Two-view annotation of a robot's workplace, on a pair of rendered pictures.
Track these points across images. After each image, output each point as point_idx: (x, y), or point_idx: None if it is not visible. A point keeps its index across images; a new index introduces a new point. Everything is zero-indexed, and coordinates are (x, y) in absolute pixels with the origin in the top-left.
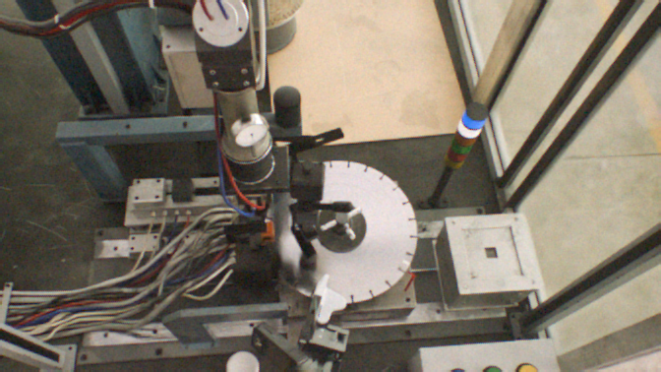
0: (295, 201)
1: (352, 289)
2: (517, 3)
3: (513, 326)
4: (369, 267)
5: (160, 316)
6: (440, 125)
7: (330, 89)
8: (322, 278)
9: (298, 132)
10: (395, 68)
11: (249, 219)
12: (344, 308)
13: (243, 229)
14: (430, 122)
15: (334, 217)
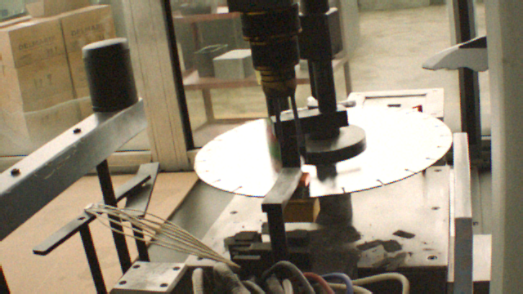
0: (250, 172)
1: (431, 135)
2: (134, 0)
3: (470, 162)
4: (398, 126)
5: None
6: (176, 188)
7: (40, 256)
8: (428, 64)
9: (143, 116)
10: (66, 208)
11: (246, 245)
12: (443, 211)
13: (286, 185)
14: (167, 193)
15: (314, 107)
